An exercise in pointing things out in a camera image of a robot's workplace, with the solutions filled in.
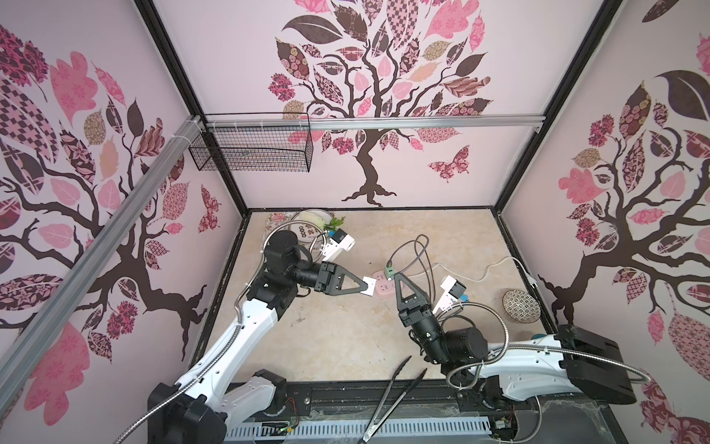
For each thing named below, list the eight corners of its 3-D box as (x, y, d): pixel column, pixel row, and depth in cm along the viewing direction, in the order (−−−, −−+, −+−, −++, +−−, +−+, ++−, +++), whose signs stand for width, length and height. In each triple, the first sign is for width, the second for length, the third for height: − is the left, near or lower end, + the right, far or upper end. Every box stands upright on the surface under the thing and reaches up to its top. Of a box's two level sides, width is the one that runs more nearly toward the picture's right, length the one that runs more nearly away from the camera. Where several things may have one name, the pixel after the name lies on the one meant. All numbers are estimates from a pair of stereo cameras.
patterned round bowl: (505, 323, 89) (511, 317, 86) (495, 295, 96) (501, 289, 92) (537, 323, 89) (545, 317, 86) (525, 295, 96) (532, 289, 92)
